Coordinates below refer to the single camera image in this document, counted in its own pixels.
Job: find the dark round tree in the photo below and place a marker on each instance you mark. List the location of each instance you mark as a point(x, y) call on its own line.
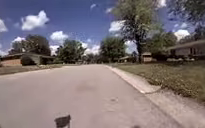
point(35, 45)
point(112, 48)
point(71, 51)

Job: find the grey asphalt road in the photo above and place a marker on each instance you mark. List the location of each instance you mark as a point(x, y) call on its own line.
point(73, 96)

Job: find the low brown house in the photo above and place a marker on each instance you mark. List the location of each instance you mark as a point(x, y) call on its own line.
point(13, 61)

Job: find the small building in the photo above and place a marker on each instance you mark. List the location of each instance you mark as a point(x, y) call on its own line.
point(146, 57)

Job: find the robot's own part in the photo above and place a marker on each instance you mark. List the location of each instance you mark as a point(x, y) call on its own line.
point(62, 120)

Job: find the low pale house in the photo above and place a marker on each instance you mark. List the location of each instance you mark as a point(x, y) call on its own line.
point(193, 50)

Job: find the pale concrete kerb strip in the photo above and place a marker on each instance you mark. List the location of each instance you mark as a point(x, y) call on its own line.
point(176, 106)

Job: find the tall thin-crowned tree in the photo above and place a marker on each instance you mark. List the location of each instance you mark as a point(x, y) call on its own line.
point(138, 30)

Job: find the grass strip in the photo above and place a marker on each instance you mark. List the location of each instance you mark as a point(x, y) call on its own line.
point(10, 70)

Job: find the green tree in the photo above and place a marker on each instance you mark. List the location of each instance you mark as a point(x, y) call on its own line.
point(161, 41)

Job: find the grass lawn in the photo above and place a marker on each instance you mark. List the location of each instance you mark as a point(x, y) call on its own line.
point(183, 78)

